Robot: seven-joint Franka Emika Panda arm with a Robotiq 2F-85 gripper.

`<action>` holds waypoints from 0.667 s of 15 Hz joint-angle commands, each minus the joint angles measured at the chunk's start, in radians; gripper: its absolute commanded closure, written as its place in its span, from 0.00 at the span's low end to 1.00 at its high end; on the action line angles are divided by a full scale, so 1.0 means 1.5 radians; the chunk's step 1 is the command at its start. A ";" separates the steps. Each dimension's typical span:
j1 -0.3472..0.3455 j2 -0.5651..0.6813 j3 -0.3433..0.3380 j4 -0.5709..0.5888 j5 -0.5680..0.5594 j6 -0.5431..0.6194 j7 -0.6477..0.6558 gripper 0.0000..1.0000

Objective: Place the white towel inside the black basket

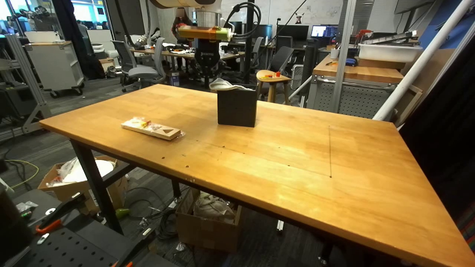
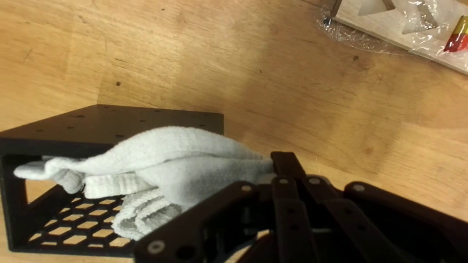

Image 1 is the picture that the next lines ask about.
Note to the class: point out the white diagonal pole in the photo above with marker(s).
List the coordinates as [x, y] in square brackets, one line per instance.
[420, 60]

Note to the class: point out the black basket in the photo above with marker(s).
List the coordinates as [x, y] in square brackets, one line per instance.
[237, 109]

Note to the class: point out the open cardboard box with cloths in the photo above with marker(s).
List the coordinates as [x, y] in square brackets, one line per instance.
[207, 232]

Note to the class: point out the round wooden stool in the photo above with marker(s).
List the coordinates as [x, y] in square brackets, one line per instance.
[271, 76]

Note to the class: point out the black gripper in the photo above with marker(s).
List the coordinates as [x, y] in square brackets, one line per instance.
[207, 54]

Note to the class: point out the grey vertical post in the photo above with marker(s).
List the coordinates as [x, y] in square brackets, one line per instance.
[341, 54]

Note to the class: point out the white plastic bin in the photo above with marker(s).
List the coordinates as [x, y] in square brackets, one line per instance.
[387, 54]

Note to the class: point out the grey metal rack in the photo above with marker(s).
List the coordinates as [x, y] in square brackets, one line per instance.
[26, 79]

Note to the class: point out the lit computer monitor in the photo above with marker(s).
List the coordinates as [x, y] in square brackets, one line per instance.
[320, 32]

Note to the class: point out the wooden shape puzzle board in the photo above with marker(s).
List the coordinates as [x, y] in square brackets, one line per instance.
[150, 128]

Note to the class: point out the black vertical pole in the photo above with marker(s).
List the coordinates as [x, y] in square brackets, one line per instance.
[249, 60]

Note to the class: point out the black perforated cart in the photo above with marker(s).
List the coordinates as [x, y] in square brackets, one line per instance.
[78, 247]

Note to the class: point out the small orange object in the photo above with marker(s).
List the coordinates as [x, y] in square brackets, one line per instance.
[276, 75]

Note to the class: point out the grey wheeled cabinet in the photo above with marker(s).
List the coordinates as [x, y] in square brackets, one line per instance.
[53, 64]

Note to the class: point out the wooden workbench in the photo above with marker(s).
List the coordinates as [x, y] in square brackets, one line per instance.
[356, 75]

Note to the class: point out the white plastic bag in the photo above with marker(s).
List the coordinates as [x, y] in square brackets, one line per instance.
[78, 171]

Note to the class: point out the cardboard box with white bag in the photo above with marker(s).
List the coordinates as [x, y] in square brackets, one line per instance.
[64, 190]

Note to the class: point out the black table frame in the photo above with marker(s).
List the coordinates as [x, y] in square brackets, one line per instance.
[93, 183]

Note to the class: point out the cluttered office desk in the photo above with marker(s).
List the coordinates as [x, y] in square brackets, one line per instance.
[167, 54]

